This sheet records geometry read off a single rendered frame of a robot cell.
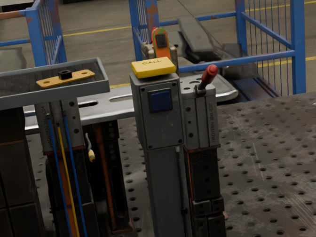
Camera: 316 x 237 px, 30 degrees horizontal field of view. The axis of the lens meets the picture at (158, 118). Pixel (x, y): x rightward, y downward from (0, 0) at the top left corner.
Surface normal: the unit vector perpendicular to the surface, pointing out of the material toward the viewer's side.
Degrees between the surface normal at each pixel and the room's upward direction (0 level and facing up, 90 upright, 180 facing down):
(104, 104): 0
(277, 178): 0
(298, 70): 90
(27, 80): 0
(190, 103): 90
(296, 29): 90
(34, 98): 90
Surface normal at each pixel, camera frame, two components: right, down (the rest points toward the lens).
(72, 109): 0.19, 0.33
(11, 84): -0.11, -0.93
